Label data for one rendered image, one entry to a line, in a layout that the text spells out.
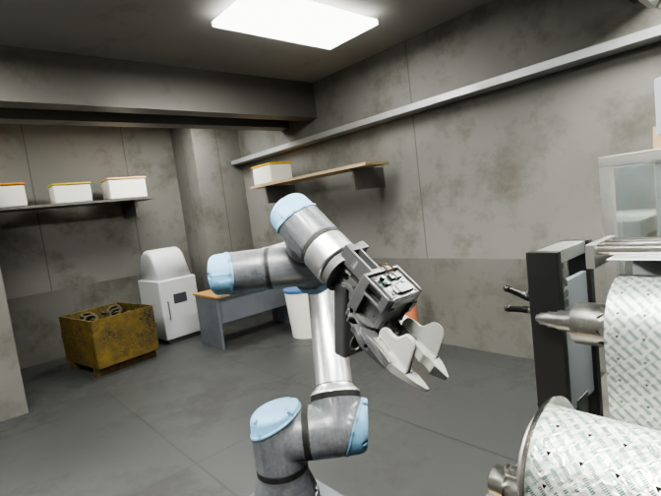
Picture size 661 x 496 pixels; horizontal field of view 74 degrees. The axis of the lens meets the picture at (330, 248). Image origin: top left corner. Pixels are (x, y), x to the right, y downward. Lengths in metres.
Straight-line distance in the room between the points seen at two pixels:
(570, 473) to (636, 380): 0.23
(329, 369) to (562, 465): 0.63
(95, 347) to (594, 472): 5.26
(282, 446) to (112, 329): 4.65
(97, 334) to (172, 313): 1.16
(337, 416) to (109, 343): 4.70
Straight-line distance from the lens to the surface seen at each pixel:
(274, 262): 0.76
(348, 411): 1.02
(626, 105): 3.88
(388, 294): 0.57
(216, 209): 6.88
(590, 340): 0.75
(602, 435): 0.52
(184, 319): 6.38
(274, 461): 1.04
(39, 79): 4.47
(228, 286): 0.78
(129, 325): 5.64
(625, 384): 0.71
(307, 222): 0.67
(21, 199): 6.27
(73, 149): 7.07
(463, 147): 4.37
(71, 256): 6.92
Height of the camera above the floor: 1.56
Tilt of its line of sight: 5 degrees down
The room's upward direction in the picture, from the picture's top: 7 degrees counter-clockwise
